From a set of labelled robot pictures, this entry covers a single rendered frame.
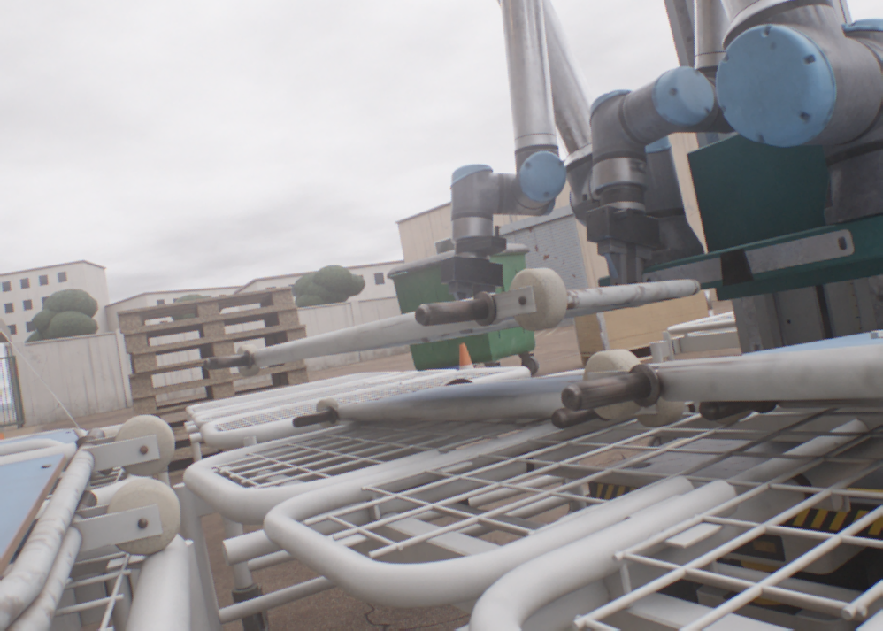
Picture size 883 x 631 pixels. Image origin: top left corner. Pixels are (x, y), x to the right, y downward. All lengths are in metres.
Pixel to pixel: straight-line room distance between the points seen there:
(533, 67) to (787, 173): 0.52
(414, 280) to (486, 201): 6.01
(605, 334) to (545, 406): 5.95
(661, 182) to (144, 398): 4.22
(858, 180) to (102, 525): 0.99
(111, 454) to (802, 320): 1.17
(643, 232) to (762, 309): 0.35
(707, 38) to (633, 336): 5.85
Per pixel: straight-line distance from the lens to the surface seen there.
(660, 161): 1.39
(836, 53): 0.99
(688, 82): 1.14
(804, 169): 1.32
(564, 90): 1.58
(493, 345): 7.04
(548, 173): 1.38
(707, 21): 1.26
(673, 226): 1.37
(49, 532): 0.57
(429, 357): 7.53
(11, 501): 0.67
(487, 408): 1.03
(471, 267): 1.46
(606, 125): 1.21
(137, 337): 5.15
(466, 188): 1.49
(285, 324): 5.21
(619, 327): 6.93
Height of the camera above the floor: 0.65
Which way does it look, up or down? 4 degrees up
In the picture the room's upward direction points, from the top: 11 degrees counter-clockwise
